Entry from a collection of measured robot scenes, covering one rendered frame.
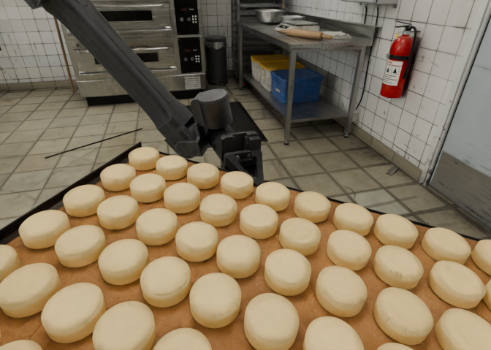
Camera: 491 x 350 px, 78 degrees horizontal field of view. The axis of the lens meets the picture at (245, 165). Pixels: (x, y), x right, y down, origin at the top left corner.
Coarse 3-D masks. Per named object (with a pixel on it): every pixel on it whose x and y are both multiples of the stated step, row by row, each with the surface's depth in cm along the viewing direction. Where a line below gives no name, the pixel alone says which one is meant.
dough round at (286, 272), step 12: (276, 252) 34; (288, 252) 34; (276, 264) 33; (288, 264) 33; (300, 264) 33; (264, 276) 33; (276, 276) 31; (288, 276) 31; (300, 276) 31; (276, 288) 31; (288, 288) 31; (300, 288) 31
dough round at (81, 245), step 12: (72, 228) 35; (84, 228) 35; (96, 228) 35; (60, 240) 34; (72, 240) 34; (84, 240) 34; (96, 240) 34; (60, 252) 32; (72, 252) 32; (84, 252) 32; (96, 252) 33; (72, 264) 32; (84, 264) 33
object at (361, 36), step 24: (240, 24) 367; (264, 24) 355; (336, 24) 292; (240, 48) 402; (288, 48) 236; (312, 48) 237; (336, 48) 246; (360, 48) 251; (240, 72) 418; (360, 72) 262; (264, 96) 330; (288, 96) 257; (288, 120) 267; (312, 120) 277; (288, 144) 280
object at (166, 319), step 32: (128, 192) 45; (96, 224) 39; (320, 224) 41; (32, 256) 34; (160, 256) 35; (320, 256) 36; (416, 256) 37; (128, 288) 31; (256, 288) 32; (384, 288) 33; (416, 288) 33; (0, 320) 28; (32, 320) 28; (160, 320) 29; (192, 320) 29; (352, 320) 30
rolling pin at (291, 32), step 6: (282, 30) 273; (288, 30) 267; (294, 30) 262; (300, 30) 259; (306, 30) 256; (294, 36) 264; (300, 36) 259; (306, 36) 255; (312, 36) 251; (318, 36) 247; (324, 36) 244; (330, 36) 241
